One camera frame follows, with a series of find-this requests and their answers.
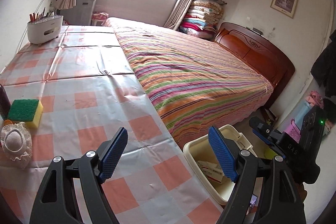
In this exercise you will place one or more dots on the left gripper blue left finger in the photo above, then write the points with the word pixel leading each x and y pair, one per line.
pixel 56 200

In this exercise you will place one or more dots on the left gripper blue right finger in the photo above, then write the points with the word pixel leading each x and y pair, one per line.
pixel 279 200

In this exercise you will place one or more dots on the green yellow sponge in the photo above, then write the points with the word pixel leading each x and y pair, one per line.
pixel 28 111

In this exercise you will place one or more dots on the orange yellow wrapper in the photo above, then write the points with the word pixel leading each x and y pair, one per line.
pixel 7 122

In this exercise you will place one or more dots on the brown medicine bottle white cap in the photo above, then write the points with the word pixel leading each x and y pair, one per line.
pixel 5 104

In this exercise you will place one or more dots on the cream plastic trash bin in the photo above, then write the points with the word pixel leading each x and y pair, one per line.
pixel 199 150

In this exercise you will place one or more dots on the paper box in bin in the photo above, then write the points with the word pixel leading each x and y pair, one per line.
pixel 211 170

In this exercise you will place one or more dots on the red wooden headboard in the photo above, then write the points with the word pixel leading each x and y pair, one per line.
pixel 259 54

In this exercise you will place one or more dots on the pink checkered tablecloth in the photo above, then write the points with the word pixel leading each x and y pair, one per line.
pixel 88 92

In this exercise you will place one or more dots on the striped colourful bed sheet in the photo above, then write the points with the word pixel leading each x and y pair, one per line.
pixel 192 83

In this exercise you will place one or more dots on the stack of folded quilts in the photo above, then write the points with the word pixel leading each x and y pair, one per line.
pixel 202 18

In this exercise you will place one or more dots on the white utensil holder tub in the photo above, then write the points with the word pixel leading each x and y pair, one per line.
pixel 45 29

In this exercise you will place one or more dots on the grey standing air conditioner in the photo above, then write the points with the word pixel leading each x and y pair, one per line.
pixel 81 14

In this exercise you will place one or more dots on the framed wall picture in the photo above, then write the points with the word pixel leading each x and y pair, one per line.
pixel 286 7

